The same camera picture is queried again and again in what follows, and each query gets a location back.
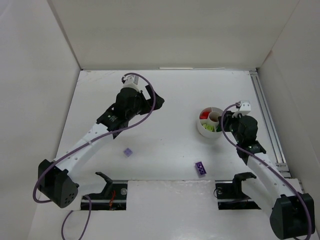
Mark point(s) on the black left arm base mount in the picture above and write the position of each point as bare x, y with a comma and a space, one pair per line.
103, 194

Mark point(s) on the lavender 2x2 lego brick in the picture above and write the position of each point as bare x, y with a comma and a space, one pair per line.
128, 152

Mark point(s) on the lime green lego brick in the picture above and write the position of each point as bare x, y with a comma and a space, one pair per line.
209, 128

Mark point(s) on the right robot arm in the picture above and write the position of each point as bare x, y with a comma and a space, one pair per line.
291, 213

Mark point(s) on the white round divided container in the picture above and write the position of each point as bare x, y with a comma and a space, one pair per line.
212, 120

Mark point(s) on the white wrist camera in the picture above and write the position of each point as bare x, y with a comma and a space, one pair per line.
130, 81
244, 106

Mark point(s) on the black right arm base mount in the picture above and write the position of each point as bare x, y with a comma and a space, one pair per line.
230, 196

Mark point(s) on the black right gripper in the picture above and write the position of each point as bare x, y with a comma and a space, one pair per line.
227, 122

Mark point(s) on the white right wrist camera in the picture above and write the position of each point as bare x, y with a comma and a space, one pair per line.
244, 106

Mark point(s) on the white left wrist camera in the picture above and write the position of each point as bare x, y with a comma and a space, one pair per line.
130, 81

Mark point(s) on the aluminium rail right side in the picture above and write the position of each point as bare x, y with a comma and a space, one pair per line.
280, 160

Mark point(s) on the red large lego brick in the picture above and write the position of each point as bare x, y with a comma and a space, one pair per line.
204, 115

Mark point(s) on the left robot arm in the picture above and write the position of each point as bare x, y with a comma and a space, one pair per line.
57, 178

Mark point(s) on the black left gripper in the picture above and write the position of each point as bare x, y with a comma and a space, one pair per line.
149, 99

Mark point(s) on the green 2x4 lego brick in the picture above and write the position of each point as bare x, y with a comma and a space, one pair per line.
218, 129

